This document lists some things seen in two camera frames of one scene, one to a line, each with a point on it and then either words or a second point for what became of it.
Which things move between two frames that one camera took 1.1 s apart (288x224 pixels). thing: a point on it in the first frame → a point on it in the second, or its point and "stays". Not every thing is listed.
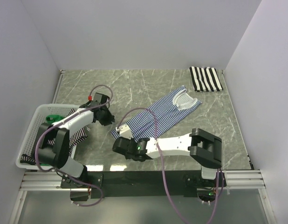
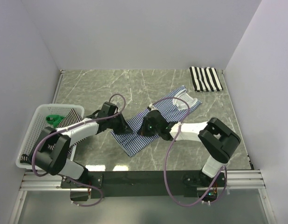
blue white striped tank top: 147,124 stays
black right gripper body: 128,156 → 148,129
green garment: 51,118 stays
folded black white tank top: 205,79 stays
